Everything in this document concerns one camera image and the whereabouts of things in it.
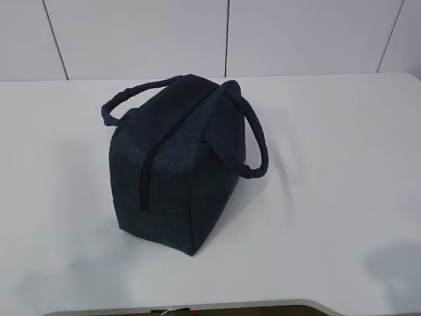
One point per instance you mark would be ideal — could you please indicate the dark blue lunch bag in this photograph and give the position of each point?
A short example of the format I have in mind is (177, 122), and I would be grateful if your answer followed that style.
(178, 148)

